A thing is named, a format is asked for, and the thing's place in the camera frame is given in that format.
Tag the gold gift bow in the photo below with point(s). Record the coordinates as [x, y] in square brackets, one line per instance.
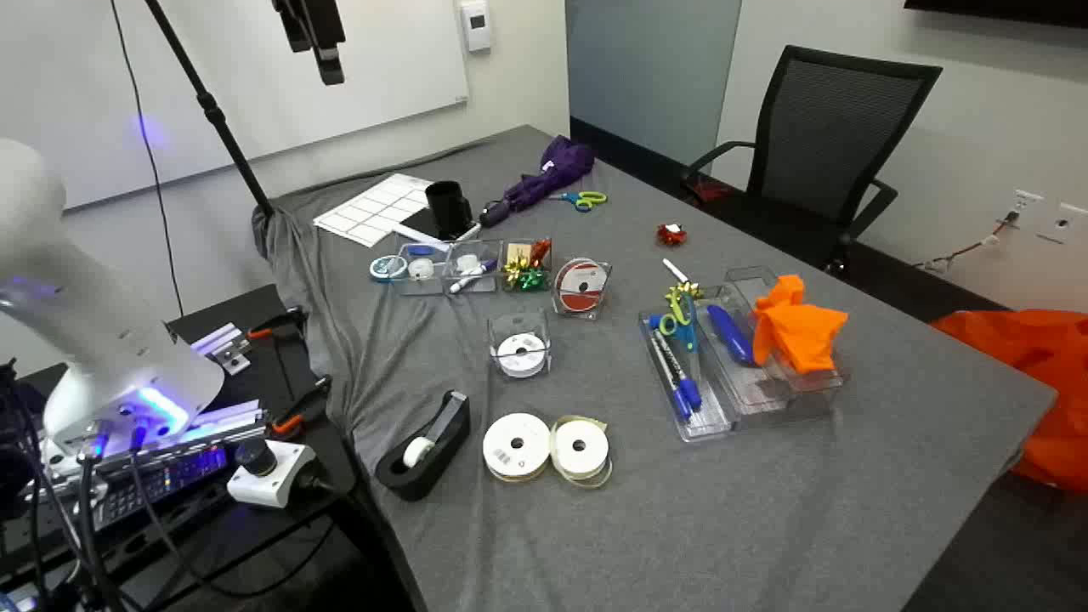
[515, 263]
[682, 289]

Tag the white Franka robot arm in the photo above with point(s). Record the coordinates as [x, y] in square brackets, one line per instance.
[104, 328]

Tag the orange folded decoration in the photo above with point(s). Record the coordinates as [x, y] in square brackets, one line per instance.
[801, 324]

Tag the green gift bow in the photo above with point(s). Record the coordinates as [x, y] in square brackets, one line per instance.
[532, 285]

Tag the clear plaid ribbon case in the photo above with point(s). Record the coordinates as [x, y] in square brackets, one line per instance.
[579, 307]

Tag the clear plastic bow tray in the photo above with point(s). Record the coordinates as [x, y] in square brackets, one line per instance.
[524, 275]

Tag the red plaid ribbon spool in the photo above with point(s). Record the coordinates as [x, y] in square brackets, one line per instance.
[579, 286]

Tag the white ribbon roll in case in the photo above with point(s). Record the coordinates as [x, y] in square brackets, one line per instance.
[520, 354]

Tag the purple white marker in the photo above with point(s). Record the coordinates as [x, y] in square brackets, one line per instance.
[473, 277]

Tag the clear tray with marker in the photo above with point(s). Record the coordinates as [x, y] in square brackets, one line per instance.
[480, 252]

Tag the white tape roll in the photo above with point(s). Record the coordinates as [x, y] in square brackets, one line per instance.
[466, 263]
[424, 271]

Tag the small green blue scissors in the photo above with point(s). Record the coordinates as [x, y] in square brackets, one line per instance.
[587, 198]

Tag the clear tray with tape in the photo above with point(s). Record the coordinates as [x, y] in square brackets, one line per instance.
[436, 255]

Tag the purple folded umbrella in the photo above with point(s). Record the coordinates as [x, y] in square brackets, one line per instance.
[544, 175]

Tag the black cup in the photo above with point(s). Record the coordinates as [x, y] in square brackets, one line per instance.
[450, 204]

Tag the white ribbon spool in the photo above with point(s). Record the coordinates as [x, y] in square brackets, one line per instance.
[515, 448]
[579, 451]

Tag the blue silver pen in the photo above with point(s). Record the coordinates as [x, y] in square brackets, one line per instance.
[671, 379]
[687, 389]

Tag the small red gift bow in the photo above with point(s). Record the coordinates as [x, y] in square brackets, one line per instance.
[671, 232]

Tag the white framed black tablet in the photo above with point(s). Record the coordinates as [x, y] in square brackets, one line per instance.
[415, 232]

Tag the blue round tape roll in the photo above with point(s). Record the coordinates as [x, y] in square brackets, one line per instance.
[385, 267]

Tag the black tape dispenser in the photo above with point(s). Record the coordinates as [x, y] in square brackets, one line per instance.
[436, 436]

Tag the blue marker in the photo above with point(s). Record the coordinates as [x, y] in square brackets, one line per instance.
[732, 335]

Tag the clear tray with pens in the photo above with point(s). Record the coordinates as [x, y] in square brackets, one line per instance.
[708, 419]

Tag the white label sheet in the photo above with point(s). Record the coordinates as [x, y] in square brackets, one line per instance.
[368, 209]

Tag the white whiteboard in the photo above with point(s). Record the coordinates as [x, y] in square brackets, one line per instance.
[375, 57]

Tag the grey tablecloth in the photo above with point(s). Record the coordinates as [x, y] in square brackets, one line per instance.
[795, 511]

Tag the white box with black knob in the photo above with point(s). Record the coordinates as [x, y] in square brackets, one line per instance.
[273, 479]

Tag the black mesh office chair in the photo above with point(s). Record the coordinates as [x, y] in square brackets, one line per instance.
[829, 123]

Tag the black tripod pole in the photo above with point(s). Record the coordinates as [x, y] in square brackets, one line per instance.
[214, 115]

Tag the black equipment cart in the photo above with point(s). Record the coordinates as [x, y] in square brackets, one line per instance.
[226, 556]

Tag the orange plastic bag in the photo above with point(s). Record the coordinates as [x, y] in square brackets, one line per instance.
[1043, 363]

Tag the white wall thermostat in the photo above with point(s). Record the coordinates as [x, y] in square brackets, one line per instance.
[477, 22]

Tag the black overhead camera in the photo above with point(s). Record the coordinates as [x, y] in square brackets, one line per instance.
[317, 37]

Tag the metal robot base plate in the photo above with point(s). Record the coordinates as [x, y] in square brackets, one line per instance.
[172, 436]

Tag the black wall television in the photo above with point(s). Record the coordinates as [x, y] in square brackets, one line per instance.
[996, 9]

